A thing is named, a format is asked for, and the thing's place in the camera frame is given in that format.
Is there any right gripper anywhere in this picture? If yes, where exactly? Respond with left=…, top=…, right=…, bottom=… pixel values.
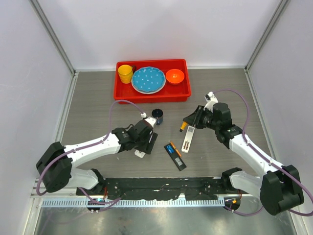
left=183, top=105, right=220, bottom=131

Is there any yellow handled screwdriver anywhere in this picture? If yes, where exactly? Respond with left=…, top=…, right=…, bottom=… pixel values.
left=179, top=122, right=188, bottom=132

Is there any slim white remote control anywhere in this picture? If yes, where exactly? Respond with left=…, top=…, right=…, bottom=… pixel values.
left=181, top=126, right=195, bottom=153

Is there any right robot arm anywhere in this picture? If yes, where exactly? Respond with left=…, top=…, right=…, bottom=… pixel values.
left=183, top=103, right=304, bottom=215

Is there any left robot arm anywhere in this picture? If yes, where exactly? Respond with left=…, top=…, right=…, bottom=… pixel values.
left=36, top=117, right=157, bottom=195

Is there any black remote control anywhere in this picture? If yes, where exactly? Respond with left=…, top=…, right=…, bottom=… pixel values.
left=164, top=143, right=187, bottom=171

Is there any lower blue battery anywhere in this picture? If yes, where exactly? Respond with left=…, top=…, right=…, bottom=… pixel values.
left=167, top=145, right=175, bottom=154

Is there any blue battery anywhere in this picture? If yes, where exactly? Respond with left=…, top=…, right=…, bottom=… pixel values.
left=165, top=144, right=174, bottom=151
left=167, top=145, right=175, bottom=154

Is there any upper blue battery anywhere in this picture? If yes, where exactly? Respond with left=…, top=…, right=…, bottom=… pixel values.
left=165, top=144, right=174, bottom=151

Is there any dark blue round cup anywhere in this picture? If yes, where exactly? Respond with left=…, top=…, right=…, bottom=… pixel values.
left=152, top=109, right=164, bottom=125

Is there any orange bowl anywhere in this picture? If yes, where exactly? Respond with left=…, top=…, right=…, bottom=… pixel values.
left=165, top=69, right=185, bottom=85

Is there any blue polka dot plate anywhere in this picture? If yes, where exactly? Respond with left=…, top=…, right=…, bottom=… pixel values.
left=131, top=67, right=166, bottom=94

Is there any red plastic tray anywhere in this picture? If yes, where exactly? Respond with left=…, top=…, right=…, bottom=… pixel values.
left=113, top=59, right=191, bottom=103

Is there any yellow ribbed cup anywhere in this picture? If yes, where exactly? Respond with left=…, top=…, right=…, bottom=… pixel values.
left=117, top=65, right=136, bottom=84

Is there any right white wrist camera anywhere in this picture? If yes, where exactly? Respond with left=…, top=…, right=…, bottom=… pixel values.
left=204, top=92, right=218, bottom=112

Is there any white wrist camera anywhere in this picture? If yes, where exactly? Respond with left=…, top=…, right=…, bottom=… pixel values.
left=204, top=92, right=218, bottom=112
left=140, top=112, right=157, bottom=128

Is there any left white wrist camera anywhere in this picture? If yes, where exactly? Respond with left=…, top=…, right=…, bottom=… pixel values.
left=140, top=112, right=157, bottom=128

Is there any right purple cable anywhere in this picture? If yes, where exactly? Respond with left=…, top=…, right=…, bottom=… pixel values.
left=212, top=89, right=313, bottom=217

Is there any purple cable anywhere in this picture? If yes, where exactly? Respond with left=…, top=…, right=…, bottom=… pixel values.
left=212, top=89, right=313, bottom=217
left=36, top=99, right=146, bottom=212

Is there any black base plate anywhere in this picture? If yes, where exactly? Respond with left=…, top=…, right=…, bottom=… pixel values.
left=75, top=176, right=251, bottom=201

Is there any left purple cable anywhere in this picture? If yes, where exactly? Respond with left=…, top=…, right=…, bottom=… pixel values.
left=36, top=99, right=146, bottom=212

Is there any slotted cable duct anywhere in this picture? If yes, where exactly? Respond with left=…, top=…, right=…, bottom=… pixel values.
left=41, top=197, right=225, bottom=208

